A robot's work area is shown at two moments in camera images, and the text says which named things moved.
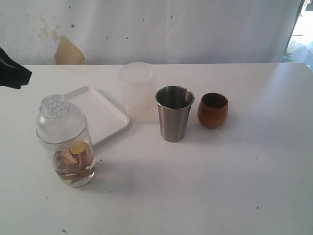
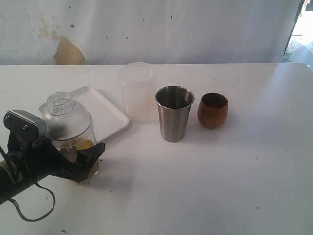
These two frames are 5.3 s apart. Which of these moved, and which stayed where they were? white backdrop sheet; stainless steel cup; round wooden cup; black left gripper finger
Moved: black left gripper finger
Stayed: white backdrop sheet; round wooden cup; stainless steel cup
